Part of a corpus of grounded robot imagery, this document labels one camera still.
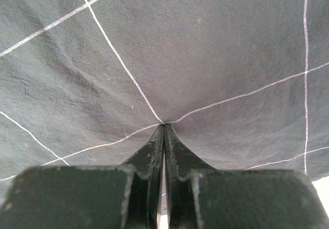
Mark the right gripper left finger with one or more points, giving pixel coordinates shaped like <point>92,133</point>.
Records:
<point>123,196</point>

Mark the dark grey checked cloth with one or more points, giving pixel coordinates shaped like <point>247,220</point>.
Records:
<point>243,82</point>

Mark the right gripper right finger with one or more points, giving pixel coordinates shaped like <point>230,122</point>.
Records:
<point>200,196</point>

